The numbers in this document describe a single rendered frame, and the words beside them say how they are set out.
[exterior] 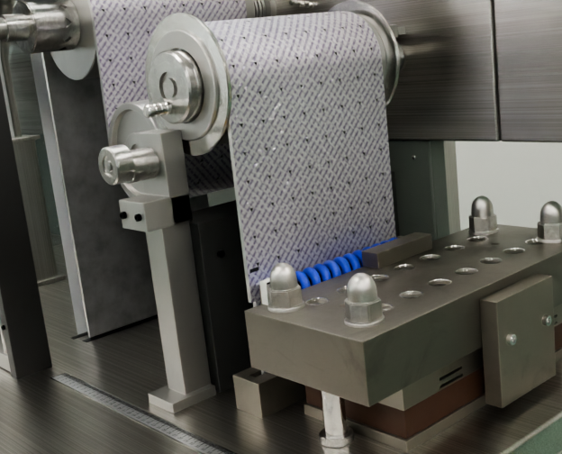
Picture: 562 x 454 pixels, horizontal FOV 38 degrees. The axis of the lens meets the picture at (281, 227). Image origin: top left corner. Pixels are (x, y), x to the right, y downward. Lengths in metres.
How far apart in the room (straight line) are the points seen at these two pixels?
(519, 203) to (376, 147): 2.90
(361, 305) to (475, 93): 0.38
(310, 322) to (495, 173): 3.17
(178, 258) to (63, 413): 0.23
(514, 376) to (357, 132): 0.32
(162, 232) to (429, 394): 0.32
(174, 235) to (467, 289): 0.32
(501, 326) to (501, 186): 3.08
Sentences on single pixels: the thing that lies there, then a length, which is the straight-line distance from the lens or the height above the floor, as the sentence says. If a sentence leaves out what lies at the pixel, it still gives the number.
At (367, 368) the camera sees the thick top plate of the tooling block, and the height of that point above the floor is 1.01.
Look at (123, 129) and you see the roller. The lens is 1.01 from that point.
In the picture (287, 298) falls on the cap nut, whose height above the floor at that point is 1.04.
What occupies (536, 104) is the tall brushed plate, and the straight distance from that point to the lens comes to 0.99.
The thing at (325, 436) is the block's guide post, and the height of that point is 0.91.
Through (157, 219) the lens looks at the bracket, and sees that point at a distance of 0.88.
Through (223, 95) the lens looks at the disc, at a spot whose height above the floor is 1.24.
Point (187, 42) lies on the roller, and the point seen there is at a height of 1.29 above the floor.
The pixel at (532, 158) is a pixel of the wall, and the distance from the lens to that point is 3.79.
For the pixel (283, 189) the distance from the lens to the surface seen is 0.89.
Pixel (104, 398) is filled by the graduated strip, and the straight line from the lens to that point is 1.01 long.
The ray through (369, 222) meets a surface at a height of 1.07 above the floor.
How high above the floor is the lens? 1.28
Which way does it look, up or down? 12 degrees down
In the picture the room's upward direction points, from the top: 6 degrees counter-clockwise
